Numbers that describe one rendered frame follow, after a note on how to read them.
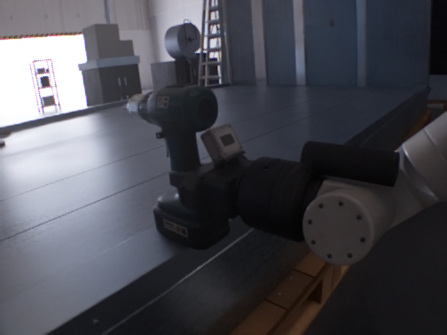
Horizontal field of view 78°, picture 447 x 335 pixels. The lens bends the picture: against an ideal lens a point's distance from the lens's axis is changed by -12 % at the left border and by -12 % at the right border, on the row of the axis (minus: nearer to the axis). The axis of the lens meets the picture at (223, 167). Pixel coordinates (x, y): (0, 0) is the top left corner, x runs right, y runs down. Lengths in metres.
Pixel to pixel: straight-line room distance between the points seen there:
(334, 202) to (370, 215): 0.03
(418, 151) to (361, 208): 0.07
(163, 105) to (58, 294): 0.28
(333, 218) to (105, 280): 0.31
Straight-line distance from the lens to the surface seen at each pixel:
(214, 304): 0.58
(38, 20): 11.71
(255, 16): 4.06
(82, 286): 0.45
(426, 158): 0.28
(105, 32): 5.63
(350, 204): 0.27
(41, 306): 0.45
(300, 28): 3.73
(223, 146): 0.39
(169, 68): 6.46
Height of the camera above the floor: 0.68
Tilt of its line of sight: 19 degrees down
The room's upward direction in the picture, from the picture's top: 5 degrees counter-clockwise
